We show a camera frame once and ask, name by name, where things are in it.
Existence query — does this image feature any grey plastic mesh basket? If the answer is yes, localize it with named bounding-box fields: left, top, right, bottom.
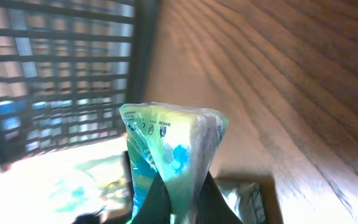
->
left=0, top=0, right=160, bottom=166

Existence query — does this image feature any teal small snack box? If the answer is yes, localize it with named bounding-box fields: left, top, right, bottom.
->
left=119, top=102, right=229, bottom=223

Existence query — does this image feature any dark green round-label packet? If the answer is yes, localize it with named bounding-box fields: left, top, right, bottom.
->
left=216, top=179, right=269, bottom=224

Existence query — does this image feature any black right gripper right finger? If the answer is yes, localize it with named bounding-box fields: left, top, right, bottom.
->
left=196, top=172, right=242, bottom=224

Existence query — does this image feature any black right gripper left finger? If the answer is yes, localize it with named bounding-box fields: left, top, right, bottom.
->
left=131, top=173, right=170, bottom=224

